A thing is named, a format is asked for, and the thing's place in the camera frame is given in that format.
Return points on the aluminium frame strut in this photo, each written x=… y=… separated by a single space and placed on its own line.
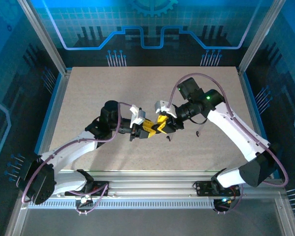
x=16 y=221
x=287 y=216

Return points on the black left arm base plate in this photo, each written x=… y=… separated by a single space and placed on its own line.
x=100 y=188

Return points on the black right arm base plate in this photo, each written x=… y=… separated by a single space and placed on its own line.
x=204 y=189

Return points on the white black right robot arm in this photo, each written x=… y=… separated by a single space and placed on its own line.
x=236 y=132

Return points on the aluminium frame post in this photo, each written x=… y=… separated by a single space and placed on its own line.
x=260 y=37
x=45 y=39

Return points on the aluminium side rail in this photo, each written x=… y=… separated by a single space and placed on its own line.
x=248 y=98
x=59 y=103

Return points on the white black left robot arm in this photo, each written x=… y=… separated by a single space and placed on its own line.
x=68 y=150

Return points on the aluminium mounting beam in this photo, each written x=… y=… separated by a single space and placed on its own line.
x=149 y=184

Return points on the blue table border strip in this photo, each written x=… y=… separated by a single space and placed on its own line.
x=53 y=103
x=252 y=98

